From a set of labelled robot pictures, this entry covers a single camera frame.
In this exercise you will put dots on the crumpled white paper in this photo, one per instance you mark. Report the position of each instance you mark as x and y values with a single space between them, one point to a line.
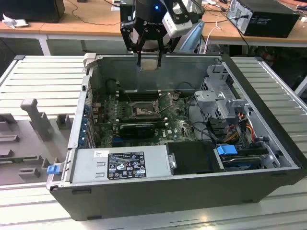
16 22

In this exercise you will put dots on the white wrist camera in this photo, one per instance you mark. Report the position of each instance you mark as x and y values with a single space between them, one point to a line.
178 25

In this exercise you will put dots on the wooden desk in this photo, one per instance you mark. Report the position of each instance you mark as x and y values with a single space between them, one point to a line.
263 39
84 19

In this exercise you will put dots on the grey parts rack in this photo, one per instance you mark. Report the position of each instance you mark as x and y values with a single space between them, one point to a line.
28 148

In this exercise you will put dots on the black rating label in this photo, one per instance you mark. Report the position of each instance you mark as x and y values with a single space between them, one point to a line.
124 167

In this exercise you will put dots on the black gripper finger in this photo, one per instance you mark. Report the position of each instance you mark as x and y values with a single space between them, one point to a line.
140 60
160 60

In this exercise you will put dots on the large black desktop computer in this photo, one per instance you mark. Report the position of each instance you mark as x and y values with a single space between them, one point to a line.
271 22

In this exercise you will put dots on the black open PC case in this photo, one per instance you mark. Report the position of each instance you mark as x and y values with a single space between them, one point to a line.
156 198

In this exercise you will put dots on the green motherboard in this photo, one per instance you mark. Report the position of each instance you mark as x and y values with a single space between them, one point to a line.
177 122

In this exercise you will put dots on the black computer case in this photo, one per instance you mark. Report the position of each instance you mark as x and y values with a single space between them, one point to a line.
31 10

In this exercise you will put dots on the small black computer tower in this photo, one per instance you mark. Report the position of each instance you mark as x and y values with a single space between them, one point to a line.
126 12

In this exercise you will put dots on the silver drive cage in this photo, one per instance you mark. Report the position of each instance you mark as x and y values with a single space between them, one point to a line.
211 95

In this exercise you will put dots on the green RAM stick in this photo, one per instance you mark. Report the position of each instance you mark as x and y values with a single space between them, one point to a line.
14 159

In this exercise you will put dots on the silver power supply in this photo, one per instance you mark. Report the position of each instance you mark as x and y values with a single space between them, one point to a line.
84 165

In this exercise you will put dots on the black plastic air shroud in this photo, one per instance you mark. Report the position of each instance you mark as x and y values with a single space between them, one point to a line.
192 158

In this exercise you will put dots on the black RAM slot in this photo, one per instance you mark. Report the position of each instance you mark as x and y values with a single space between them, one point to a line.
139 99
139 91
139 94
158 123
153 117
153 121

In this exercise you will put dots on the CPU socket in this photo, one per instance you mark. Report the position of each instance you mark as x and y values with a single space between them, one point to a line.
144 110

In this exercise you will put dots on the small CPU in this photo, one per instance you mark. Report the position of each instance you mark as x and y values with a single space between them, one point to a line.
149 65

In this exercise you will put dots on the black connector block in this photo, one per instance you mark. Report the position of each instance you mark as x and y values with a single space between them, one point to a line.
217 125

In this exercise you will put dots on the blue disk carrier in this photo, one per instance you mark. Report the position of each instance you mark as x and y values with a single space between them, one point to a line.
226 152

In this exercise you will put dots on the black graphics card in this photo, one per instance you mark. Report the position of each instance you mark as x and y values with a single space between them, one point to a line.
136 131

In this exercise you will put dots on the blue case latch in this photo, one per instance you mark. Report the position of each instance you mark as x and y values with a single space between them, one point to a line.
53 169

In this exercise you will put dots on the small white sticker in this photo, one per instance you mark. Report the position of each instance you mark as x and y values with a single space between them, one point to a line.
102 153

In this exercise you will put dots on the blue card retention clip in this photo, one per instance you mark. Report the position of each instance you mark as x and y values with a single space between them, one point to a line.
86 108
84 124
82 142
83 134

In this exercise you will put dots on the hard disk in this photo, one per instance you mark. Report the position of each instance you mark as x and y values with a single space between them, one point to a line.
239 164

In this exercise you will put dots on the round coin battery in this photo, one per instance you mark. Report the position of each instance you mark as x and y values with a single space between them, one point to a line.
175 96

